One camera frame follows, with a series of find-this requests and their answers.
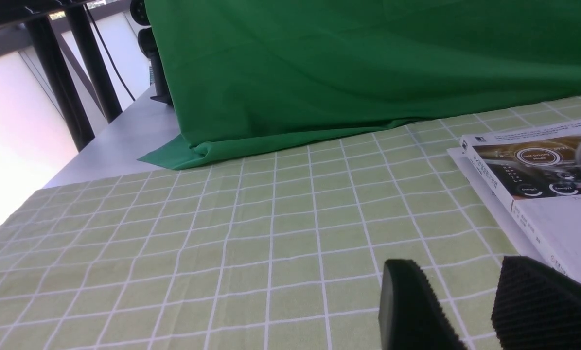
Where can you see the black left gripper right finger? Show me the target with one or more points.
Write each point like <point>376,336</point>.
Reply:
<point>536,307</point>

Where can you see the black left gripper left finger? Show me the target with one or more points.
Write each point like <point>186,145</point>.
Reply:
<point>410,315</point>

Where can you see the bottom white book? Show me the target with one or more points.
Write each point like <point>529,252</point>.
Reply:
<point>509,234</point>

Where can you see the top book with dark cover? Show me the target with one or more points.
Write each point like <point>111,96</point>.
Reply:
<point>536,175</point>

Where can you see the light green checkered tablecloth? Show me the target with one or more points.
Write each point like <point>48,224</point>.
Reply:
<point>278,252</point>

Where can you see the green backdrop cloth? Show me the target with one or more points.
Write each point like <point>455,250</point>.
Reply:
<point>248,77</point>

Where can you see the black backdrop clamp post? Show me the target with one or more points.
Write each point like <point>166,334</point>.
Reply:
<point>149,48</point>

